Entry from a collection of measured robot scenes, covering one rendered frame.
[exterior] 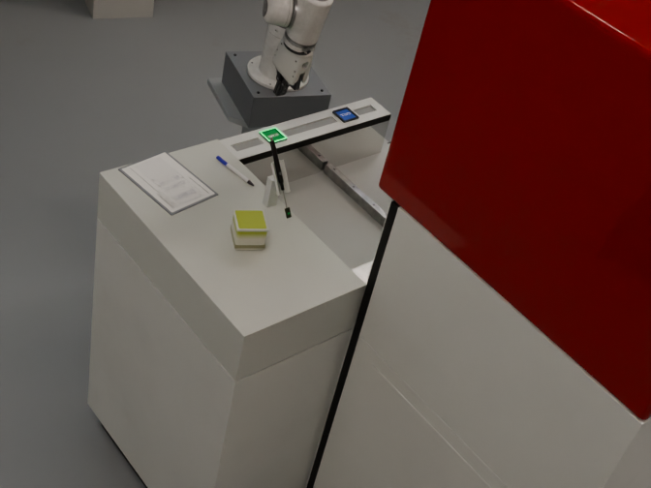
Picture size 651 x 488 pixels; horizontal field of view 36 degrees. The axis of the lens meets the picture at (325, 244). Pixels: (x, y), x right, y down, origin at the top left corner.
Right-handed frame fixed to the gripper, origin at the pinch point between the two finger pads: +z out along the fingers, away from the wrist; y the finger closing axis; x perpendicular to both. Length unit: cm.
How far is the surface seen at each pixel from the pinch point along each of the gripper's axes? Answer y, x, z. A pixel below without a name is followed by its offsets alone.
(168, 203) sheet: -16.3, 41.4, 11.5
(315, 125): -3.6, -15.0, 15.5
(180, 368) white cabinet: -47, 50, 36
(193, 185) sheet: -12.9, 32.0, 12.3
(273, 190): -26.5, 18.9, 4.3
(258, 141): -3.5, 4.8, 15.5
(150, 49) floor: 158, -81, 148
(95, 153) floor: 98, -18, 135
